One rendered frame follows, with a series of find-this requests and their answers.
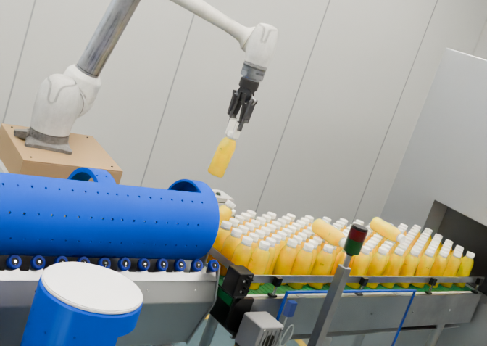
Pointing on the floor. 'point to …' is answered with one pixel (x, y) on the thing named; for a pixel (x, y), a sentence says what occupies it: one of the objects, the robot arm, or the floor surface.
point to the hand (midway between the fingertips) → (233, 128)
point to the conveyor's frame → (416, 317)
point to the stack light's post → (329, 305)
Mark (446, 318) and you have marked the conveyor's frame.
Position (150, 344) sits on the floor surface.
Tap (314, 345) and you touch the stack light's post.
